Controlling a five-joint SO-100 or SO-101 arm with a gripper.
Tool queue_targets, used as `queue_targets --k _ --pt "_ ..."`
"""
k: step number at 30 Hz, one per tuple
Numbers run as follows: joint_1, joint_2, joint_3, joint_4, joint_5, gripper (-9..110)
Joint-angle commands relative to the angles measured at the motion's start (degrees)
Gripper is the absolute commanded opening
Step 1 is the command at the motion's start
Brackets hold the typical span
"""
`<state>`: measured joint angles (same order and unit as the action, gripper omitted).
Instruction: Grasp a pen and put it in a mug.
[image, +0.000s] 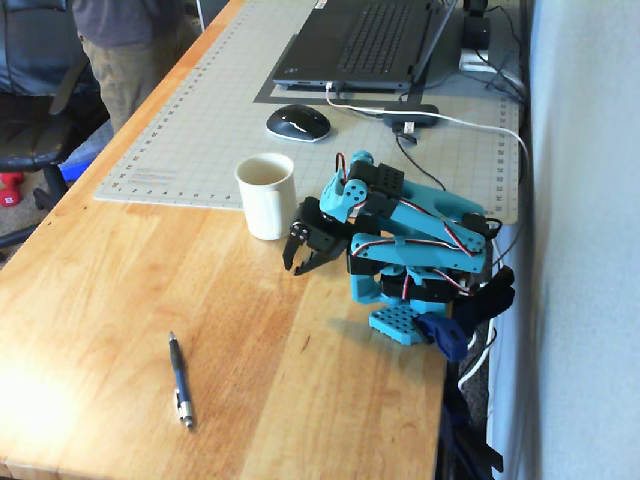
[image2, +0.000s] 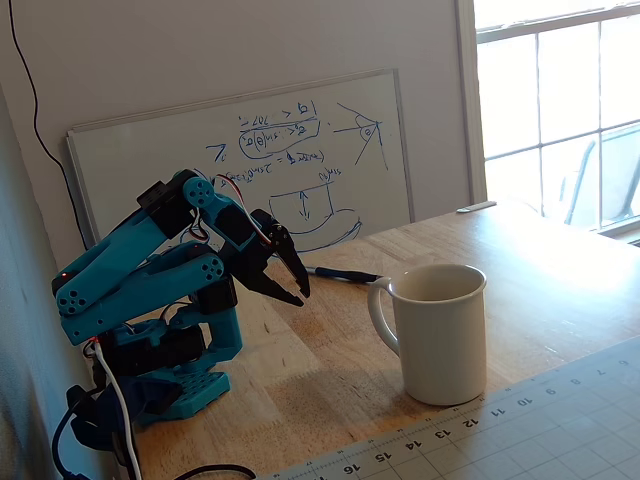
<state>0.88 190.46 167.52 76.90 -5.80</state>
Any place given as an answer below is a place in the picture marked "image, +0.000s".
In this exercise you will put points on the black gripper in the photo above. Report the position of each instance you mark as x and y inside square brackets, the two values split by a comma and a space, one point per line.
[318, 241]

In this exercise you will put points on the blue mechanical pen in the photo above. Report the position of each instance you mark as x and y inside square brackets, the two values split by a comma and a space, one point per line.
[180, 375]

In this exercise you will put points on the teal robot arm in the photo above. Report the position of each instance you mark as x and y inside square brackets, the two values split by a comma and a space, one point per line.
[425, 200]

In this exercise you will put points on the cream ceramic mug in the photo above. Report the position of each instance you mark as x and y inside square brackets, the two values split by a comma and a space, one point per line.
[265, 200]

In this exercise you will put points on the black computer mouse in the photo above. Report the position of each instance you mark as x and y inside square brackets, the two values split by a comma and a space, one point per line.
[299, 122]

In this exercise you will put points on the grey gridded cutting mat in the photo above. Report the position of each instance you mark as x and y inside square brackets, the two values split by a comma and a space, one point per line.
[215, 125]

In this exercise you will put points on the blue clamp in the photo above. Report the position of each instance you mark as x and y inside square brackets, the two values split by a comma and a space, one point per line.
[442, 332]

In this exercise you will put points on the black usb hub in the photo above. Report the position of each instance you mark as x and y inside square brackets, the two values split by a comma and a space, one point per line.
[410, 114]

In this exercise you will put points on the dark grey laptop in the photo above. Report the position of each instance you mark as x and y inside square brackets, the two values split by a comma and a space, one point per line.
[370, 40]

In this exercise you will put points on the blue storage bin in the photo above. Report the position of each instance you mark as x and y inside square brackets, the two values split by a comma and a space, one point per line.
[85, 152]

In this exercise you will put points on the person in khaki trousers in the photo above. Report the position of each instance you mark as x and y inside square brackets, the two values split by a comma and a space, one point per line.
[130, 55]

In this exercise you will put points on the black device stand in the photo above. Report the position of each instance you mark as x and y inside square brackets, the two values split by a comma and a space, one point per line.
[476, 30]

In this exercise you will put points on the black office chair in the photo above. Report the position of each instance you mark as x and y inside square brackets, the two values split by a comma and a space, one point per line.
[30, 130]

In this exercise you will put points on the red dumbbell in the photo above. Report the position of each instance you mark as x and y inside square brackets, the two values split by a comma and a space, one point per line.
[8, 192]

